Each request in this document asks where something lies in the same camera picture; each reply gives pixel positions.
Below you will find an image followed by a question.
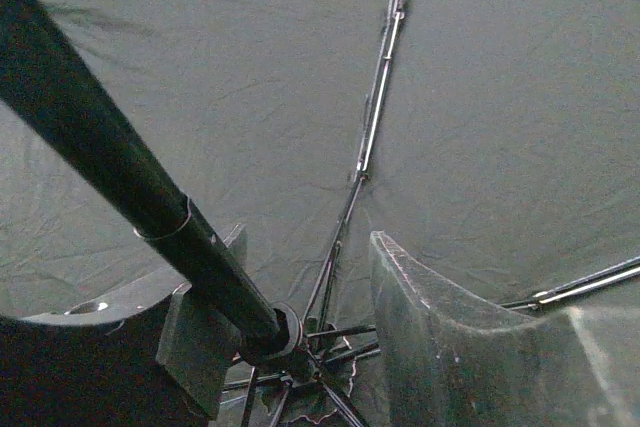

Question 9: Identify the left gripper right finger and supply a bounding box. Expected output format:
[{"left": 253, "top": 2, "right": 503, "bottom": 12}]
[{"left": 369, "top": 231, "right": 639, "bottom": 426}]

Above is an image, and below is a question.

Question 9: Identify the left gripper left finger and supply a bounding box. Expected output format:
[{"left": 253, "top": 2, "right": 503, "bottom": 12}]
[{"left": 0, "top": 222, "right": 249, "bottom": 427}]

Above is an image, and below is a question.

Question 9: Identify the blue folding umbrella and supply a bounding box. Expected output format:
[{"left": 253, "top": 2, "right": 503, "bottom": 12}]
[{"left": 1, "top": 0, "right": 639, "bottom": 426}]

